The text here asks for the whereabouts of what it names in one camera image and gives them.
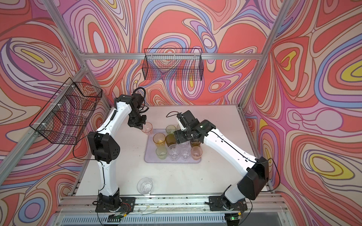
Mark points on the amber brown glass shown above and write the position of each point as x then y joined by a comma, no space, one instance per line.
195,143

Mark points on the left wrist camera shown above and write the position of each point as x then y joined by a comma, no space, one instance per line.
139,94

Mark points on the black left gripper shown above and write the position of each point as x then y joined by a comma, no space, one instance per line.
138,125

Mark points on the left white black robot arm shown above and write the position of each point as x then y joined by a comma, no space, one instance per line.
106,150

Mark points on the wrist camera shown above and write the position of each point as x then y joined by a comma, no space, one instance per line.
139,94
187,121

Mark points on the olive dark glass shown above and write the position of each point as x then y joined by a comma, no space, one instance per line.
170,140

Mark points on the bright green glass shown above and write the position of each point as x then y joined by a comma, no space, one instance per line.
170,129

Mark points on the black wire basket left wall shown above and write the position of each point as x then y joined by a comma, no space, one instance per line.
66,118

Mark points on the lavender rectangular plastic tray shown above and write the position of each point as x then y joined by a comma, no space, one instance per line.
151,156

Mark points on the pale green small glass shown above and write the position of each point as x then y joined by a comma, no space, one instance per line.
162,152

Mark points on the small clear glass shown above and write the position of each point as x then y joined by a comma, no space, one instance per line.
185,154

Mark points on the pink glass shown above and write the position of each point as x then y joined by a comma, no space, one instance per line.
147,128
196,153

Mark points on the black wire basket wall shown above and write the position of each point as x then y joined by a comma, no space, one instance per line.
66,118
173,64

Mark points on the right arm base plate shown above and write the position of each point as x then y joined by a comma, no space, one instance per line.
220,203

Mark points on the yellow glass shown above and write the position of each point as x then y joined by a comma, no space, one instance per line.
159,139

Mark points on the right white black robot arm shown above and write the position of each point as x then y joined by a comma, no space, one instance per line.
254,171

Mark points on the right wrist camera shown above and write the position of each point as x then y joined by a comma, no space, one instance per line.
187,121

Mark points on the black wire basket back wall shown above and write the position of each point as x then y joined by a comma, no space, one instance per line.
173,64

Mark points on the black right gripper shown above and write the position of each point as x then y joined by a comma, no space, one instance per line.
180,138

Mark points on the aluminium front rail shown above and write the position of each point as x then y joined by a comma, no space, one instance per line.
189,203

